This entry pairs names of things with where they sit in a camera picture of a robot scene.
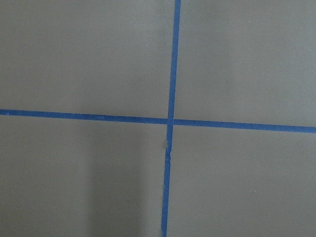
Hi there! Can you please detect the brown paper table cover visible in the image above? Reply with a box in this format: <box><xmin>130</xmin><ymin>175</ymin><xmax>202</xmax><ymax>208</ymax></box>
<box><xmin>0</xmin><ymin>0</ymin><xmax>316</xmax><ymax>237</ymax></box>

